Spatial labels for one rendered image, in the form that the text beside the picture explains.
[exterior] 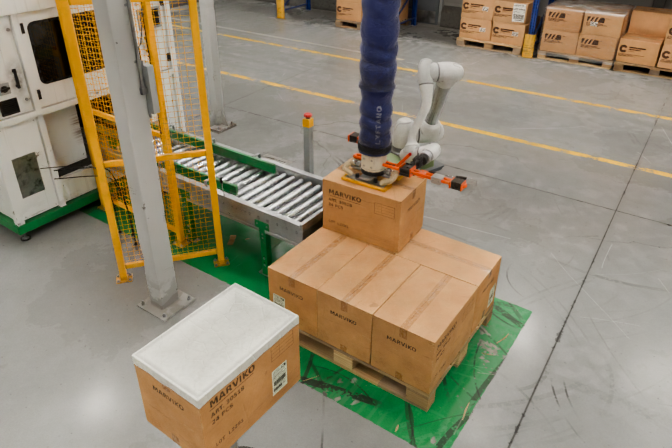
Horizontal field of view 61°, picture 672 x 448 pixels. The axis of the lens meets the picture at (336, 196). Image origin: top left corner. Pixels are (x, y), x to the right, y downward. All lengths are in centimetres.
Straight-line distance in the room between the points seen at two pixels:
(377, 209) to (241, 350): 163
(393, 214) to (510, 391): 130
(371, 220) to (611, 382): 181
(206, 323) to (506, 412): 192
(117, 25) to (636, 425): 372
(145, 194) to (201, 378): 175
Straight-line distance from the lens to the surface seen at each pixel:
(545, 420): 378
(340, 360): 381
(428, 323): 337
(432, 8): 1271
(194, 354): 254
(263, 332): 259
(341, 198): 391
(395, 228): 379
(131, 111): 367
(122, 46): 357
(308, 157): 489
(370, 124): 366
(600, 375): 416
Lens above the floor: 276
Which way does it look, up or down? 29 degrees down
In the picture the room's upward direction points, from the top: straight up
